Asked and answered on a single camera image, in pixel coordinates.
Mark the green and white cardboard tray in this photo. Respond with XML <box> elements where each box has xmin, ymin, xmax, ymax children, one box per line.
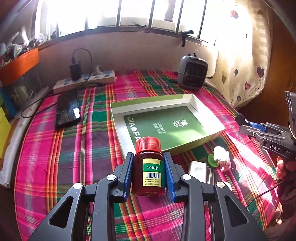
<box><xmin>110</xmin><ymin>94</ymin><xmax>225</xmax><ymax>157</ymax></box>

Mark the black smartphone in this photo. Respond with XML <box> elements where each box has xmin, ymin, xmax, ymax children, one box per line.
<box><xmin>55</xmin><ymin>90</ymin><xmax>81</xmax><ymax>128</ymax></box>

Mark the green spool white top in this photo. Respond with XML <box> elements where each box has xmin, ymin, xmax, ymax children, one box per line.
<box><xmin>207</xmin><ymin>153</ymin><xmax>220</xmax><ymax>168</ymax></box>

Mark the red-capped brown pill bottle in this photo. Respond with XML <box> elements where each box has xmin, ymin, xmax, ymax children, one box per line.
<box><xmin>132</xmin><ymin>137</ymin><xmax>166</xmax><ymax>196</ymax></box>

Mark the black charger with cable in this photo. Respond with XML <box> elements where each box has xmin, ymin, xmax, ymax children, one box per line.
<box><xmin>21</xmin><ymin>48</ymin><xmax>93</xmax><ymax>118</ymax></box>

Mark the small grey space heater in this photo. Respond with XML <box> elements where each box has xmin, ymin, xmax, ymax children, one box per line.
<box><xmin>177</xmin><ymin>52</ymin><xmax>208</xmax><ymax>90</ymax></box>

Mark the person's right hand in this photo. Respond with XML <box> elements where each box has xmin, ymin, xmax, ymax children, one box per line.
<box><xmin>276</xmin><ymin>157</ymin><xmax>296</xmax><ymax>180</ymax></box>

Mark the heart pattern curtain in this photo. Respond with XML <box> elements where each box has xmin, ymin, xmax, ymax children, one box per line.
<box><xmin>207</xmin><ymin>1</ymin><xmax>273</xmax><ymax>108</ymax></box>

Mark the white power strip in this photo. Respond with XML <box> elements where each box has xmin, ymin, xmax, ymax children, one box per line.
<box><xmin>53</xmin><ymin>70</ymin><xmax>116</xmax><ymax>94</ymax></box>

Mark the orange plastic bin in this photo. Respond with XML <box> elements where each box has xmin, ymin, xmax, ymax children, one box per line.
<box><xmin>0</xmin><ymin>48</ymin><xmax>39</xmax><ymax>87</ymax></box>

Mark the pink white clip toy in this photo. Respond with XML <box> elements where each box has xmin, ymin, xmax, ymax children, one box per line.
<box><xmin>213</xmin><ymin>146</ymin><xmax>231</xmax><ymax>173</ymax></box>

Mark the black strap on window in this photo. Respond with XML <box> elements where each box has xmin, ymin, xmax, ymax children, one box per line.
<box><xmin>179</xmin><ymin>29</ymin><xmax>194</xmax><ymax>48</ymax></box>

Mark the plaid tablecloth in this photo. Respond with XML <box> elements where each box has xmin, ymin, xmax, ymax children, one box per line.
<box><xmin>15</xmin><ymin>70</ymin><xmax>279</xmax><ymax>240</ymax></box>

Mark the silver rectangular lighter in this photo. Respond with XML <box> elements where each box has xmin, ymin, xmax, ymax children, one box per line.
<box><xmin>188</xmin><ymin>161</ymin><xmax>214</xmax><ymax>184</ymax></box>

